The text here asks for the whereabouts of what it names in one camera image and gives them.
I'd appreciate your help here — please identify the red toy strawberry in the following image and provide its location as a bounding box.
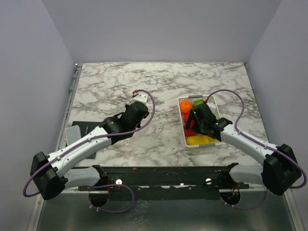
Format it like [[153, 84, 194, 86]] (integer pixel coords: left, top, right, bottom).
[[183, 113, 189, 125]]

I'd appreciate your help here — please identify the red toy apple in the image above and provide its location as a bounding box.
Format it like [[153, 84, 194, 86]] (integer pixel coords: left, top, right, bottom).
[[183, 123, 197, 137]]

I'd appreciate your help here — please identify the white perforated basket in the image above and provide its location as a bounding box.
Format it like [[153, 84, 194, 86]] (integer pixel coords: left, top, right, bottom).
[[177, 95, 224, 148]]

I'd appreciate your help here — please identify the clear dotted zip bag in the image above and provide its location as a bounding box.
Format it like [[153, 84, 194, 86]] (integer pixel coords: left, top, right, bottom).
[[112, 106, 155, 144]]

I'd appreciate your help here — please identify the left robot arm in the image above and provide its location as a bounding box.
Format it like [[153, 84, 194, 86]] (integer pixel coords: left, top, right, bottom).
[[30, 101, 149, 200]]

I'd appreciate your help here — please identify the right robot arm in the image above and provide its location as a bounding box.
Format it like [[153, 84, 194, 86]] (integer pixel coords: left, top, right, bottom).
[[185, 103, 302, 195]]

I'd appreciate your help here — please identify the green striped toy watermelon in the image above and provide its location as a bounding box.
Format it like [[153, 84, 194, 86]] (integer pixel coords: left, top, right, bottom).
[[192, 100, 204, 107]]

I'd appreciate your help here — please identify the yellow toy banana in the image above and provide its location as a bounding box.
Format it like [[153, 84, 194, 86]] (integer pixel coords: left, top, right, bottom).
[[186, 136, 210, 145]]

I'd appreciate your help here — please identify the orange toy fruit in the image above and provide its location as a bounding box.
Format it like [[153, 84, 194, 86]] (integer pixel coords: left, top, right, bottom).
[[180, 101, 193, 115]]

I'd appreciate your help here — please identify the yellow toy lemon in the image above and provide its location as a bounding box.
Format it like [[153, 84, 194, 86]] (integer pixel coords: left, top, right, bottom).
[[205, 136, 218, 142]]

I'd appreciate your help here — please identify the grey rectangular box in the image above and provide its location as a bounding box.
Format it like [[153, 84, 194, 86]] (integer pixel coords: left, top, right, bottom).
[[65, 125, 81, 146]]

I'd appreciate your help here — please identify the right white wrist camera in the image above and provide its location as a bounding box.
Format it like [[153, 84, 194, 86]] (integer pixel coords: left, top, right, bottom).
[[205, 96, 216, 114]]

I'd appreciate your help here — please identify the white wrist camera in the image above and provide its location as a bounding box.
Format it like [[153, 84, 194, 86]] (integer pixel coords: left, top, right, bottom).
[[205, 96, 216, 114], [132, 90, 148, 104]]

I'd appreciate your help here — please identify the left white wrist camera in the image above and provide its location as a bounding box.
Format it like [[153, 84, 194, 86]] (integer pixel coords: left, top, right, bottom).
[[132, 90, 148, 104]]

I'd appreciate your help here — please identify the black metal base rail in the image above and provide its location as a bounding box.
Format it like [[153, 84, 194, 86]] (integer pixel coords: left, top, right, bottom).
[[72, 163, 251, 202]]

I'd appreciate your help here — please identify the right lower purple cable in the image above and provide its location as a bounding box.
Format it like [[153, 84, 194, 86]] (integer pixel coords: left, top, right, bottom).
[[223, 187, 269, 209]]

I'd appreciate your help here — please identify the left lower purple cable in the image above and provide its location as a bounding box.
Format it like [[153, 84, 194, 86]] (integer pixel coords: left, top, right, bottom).
[[88, 184, 135, 214]]

